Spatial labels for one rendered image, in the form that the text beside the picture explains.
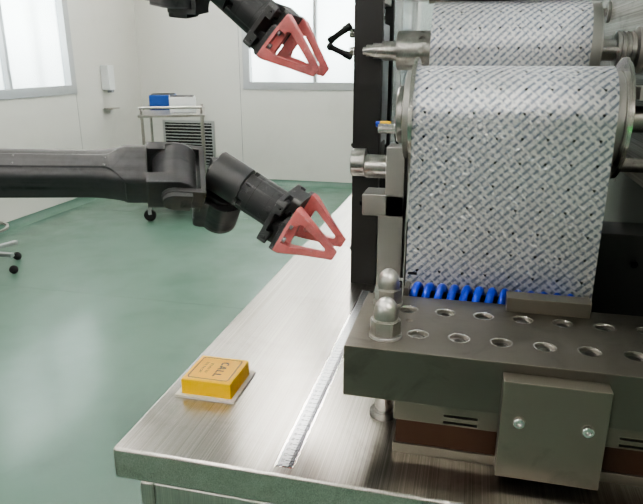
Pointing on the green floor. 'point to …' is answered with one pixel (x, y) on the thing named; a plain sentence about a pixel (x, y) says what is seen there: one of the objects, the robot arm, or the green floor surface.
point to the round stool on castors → (2, 245)
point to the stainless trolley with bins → (176, 107)
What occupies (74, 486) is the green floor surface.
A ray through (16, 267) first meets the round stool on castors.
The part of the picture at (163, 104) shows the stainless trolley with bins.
